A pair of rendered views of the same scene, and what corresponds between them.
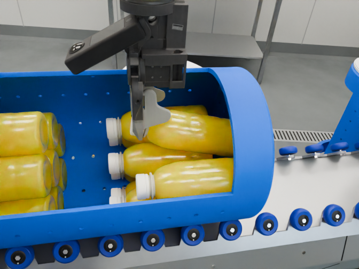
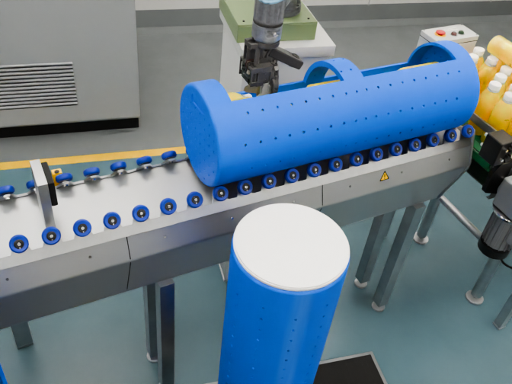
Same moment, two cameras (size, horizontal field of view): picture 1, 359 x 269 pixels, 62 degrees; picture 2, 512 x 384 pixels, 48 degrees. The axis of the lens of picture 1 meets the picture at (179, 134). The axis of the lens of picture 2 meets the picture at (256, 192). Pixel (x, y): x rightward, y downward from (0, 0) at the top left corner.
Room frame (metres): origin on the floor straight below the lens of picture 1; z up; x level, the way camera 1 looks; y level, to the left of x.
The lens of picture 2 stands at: (1.70, -0.32, 2.02)
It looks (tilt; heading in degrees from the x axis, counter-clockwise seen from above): 41 degrees down; 163
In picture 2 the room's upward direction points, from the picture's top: 7 degrees clockwise
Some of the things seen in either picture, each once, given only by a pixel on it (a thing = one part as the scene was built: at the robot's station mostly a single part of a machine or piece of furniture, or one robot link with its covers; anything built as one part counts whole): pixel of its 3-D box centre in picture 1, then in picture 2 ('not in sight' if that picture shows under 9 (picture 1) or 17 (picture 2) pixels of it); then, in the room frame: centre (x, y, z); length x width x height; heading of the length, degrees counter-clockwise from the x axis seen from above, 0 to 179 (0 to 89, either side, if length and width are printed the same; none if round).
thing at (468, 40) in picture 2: not in sight; (446, 44); (-0.09, 0.92, 1.05); 0.20 x 0.10 x 0.10; 104
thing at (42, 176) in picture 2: not in sight; (46, 195); (0.55, -0.51, 1.00); 0.10 x 0.04 x 0.15; 14
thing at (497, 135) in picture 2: not in sight; (496, 148); (0.42, 0.87, 0.95); 0.10 x 0.07 x 0.10; 14
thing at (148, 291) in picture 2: not in sight; (152, 307); (0.42, -0.25, 0.31); 0.06 x 0.06 x 0.63; 14
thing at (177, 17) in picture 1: (153, 44); (260, 59); (0.41, 0.05, 1.29); 0.09 x 0.08 x 0.12; 104
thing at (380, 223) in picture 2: not in sight; (376, 236); (0.19, 0.70, 0.31); 0.06 x 0.06 x 0.63; 14
